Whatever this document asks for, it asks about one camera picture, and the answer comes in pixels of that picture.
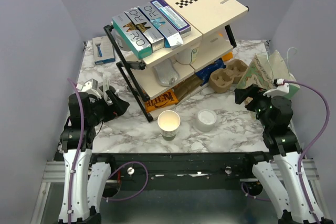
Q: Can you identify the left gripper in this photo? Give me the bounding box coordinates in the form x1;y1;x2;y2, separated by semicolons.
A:
88;89;129;126

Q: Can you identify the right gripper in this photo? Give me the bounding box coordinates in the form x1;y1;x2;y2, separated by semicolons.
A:
234;83;281;130

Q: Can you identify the stack of green paper cups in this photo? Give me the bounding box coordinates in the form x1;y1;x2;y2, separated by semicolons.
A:
157;110;181;141

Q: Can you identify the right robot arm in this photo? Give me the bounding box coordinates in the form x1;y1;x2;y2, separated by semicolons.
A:
235;79;333;223

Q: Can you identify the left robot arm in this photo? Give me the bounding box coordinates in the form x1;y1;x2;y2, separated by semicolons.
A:
58;87;129;223

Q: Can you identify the grey straw holder cup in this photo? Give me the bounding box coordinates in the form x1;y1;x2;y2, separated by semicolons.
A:
99;74;119;103

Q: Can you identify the cardboard cup carrier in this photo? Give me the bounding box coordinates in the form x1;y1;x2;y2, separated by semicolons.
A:
208;59;248;93

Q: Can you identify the green Fresh paper bag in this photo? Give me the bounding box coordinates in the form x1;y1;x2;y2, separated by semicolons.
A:
236;50;296;90

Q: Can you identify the orange yellow snack bag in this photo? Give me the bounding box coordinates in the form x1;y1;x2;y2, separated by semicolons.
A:
222;51;234;62

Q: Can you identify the blue Doritos bag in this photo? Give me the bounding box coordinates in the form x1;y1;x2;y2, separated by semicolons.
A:
195;58;226;83

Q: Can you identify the stack of white plastic lids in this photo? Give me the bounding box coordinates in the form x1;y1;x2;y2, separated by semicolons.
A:
196;109;217;132

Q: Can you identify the blue razor package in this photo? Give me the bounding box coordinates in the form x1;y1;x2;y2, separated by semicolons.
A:
92;36;116;65

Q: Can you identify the brown chips bag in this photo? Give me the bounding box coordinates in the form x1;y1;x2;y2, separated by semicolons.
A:
173;74;203;102

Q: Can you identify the beige three-tier shelf rack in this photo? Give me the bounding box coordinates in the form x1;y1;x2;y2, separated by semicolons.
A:
104;0;249;109

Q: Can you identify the teal RiO box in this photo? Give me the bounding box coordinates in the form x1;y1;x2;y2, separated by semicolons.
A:
112;13;152;59

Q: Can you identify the white patterned paper cup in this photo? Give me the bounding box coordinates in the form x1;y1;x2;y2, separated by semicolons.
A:
175;42;201;65

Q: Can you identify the silver blue RiO box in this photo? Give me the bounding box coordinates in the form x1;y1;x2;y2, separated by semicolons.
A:
138;3;184;48

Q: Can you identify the purple white box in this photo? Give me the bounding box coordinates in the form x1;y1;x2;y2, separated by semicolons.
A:
150;0;192;38

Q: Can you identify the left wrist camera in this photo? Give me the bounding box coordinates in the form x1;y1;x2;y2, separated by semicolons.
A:
76;79;101;98

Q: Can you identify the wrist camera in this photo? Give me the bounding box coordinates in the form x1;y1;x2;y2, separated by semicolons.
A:
76;79;101;98
263;78;290;98

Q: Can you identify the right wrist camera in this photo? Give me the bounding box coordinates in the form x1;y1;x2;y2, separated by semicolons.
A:
263;78;290;98

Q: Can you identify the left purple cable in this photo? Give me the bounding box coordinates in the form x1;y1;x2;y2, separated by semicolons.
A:
67;78;149;224

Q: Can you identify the purple cable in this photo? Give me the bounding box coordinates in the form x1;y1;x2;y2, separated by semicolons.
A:
67;78;149;224
240;79;330;224

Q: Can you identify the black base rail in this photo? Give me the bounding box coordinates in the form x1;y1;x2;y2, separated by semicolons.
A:
54;152;302;192

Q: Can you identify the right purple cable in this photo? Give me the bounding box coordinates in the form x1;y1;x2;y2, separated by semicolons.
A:
240;79;330;224

